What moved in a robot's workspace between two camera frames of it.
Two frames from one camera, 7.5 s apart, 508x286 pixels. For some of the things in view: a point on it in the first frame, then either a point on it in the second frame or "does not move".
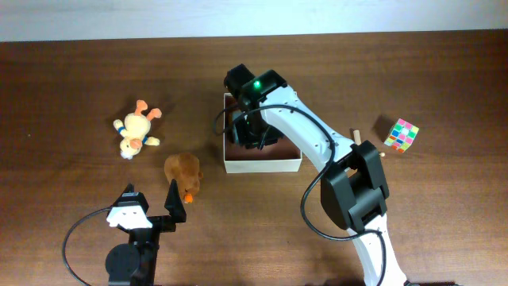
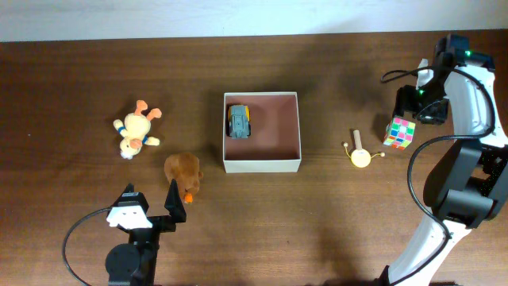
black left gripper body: (161, 223) does not move
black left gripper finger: (129, 197) does not move
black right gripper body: (253, 133) → (425, 106)
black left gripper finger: (175, 204) does not move
